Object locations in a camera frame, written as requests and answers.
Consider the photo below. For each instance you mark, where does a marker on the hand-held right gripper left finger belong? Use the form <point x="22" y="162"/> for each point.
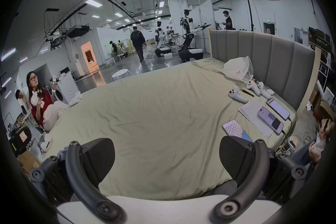
<point x="78" y="178"/>

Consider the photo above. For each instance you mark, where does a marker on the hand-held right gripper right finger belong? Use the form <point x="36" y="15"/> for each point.
<point x="258" y="178"/>

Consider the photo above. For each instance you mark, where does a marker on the brown carton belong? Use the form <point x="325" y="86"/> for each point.
<point x="27" y="164"/>

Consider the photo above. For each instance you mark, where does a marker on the phone with lit screen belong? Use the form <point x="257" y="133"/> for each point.
<point x="278" y="109"/>
<point x="270" y="120"/>

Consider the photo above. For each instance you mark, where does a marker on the white paper sheet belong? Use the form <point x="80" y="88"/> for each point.
<point x="252" y="112"/>

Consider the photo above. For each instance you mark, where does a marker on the white hand controller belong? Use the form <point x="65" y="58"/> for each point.
<point x="263" y="90"/>
<point x="236" y="94"/>
<point x="253" y="87"/>

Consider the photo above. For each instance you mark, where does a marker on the thin black tweezers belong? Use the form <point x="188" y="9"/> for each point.
<point x="245" y="92"/>

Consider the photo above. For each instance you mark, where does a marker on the small white earbud case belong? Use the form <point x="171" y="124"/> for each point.
<point x="270" y="91"/>

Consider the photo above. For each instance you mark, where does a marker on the white washing machine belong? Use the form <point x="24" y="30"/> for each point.
<point x="67" y="90"/>

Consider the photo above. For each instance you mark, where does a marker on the bed with pale green sheet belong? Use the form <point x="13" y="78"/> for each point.
<point x="157" y="112"/>

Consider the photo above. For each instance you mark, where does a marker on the white plastic bag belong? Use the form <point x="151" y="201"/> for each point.
<point x="237" y="69"/>

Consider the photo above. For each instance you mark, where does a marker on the round white stool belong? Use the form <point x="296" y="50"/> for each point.
<point x="121" y="73"/>

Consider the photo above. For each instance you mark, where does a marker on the grey padded headboard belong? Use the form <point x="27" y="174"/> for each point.
<point x="262" y="60"/>

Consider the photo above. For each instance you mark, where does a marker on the shelf with boxes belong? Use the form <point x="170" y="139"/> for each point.
<point x="324" y="60"/>

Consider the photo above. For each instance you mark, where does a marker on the white and black wheeled robot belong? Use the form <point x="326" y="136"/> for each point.
<point x="160" y="41"/>
<point x="189" y="34"/>

